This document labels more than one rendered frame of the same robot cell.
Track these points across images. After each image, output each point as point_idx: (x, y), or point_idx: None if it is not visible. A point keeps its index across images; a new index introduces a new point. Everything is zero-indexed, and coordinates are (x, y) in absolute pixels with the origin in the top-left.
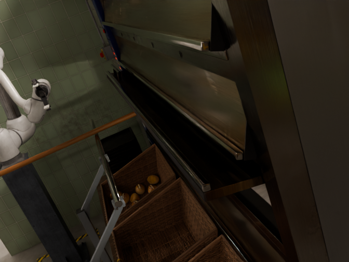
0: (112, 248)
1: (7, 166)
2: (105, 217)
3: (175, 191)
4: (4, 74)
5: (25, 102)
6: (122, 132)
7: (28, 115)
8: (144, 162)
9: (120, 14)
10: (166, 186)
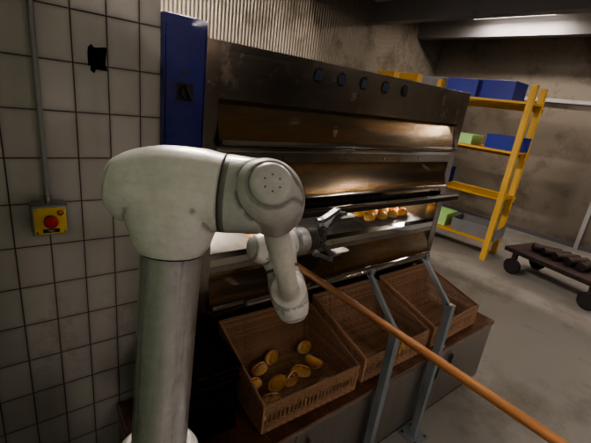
0: (360, 393)
1: None
2: (302, 425)
3: (317, 309)
4: None
5: (299, 276)
6: None
7: (307, 301)
8: None
9: (333, 135)
10: (312, 312)
